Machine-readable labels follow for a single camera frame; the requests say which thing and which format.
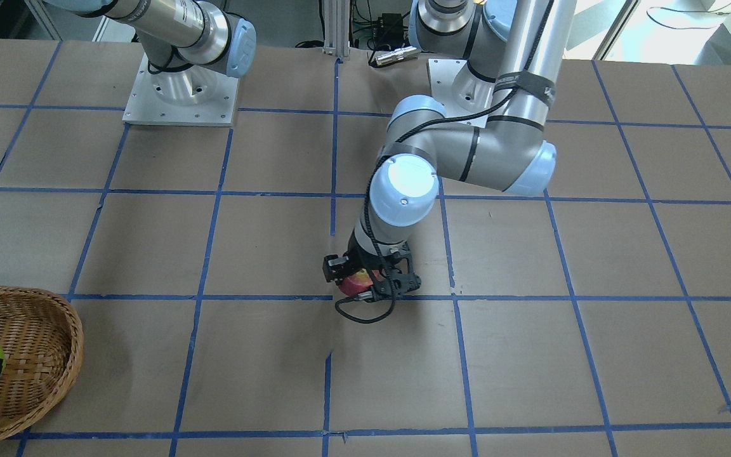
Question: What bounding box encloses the aluminium frame post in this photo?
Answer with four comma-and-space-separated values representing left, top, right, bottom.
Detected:
321, 0, 352, 62

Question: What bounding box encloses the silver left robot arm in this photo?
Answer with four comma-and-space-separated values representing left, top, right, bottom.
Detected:
322, 1, 576, 303

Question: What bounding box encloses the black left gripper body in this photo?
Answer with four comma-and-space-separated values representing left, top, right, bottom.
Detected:
347, 245, 420, 299

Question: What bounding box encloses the red yellow apple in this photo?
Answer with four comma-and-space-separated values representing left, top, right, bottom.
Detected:
338, 268, 374, 297

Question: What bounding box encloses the wicker basket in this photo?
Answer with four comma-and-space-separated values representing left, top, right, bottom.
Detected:
0, 286, 84, 440

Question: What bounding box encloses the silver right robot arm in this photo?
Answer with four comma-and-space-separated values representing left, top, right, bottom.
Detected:
0, 1, 256, 377

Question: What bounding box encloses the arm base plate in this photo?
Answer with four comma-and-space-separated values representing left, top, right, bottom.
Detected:
122, 55, 240, 127
427, 58, 495, 117

